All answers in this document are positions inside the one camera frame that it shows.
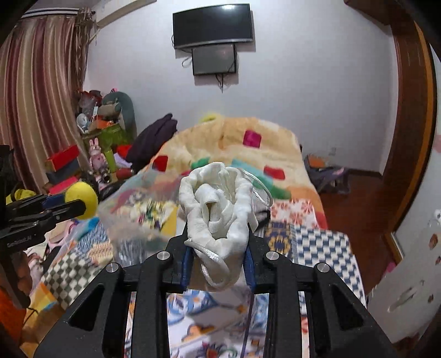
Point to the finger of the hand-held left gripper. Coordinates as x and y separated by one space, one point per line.
62 208

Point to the patterned patchwork bed sheet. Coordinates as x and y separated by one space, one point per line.
310 248

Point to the wooden door frame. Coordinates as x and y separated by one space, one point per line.
411 137

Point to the clear plastic bag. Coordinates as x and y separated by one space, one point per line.
141 213

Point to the small black wall monitor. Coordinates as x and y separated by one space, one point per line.
214 59

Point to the striped brown curtain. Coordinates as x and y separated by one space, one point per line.
38 103

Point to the pink rabbit plush toy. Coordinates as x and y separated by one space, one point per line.
97 161

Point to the grey green stuffed toy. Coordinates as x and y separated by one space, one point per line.
120 106

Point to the pile of clothes on floor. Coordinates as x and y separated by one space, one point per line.
327 174

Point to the green cardboard box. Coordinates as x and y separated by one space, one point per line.
108 132

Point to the yellow plush toy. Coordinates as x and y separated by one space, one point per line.
77 203

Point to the white cabinet with stickers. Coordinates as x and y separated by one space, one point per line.
410 275

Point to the dark purple garment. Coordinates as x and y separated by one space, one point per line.
153 141

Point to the cream fluffy patchwork blanket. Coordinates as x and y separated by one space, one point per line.
241 148

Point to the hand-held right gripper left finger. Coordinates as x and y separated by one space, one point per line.
186 263

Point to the large black wall television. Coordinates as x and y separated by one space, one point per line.
212 24

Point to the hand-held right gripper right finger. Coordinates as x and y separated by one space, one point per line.
248 266

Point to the red cardboard box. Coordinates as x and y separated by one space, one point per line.
62 158

